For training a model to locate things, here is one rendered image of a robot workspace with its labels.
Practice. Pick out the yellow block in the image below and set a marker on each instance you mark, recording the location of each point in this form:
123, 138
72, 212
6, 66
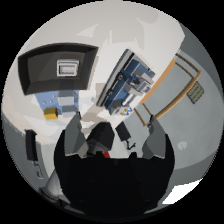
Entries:
51, 113

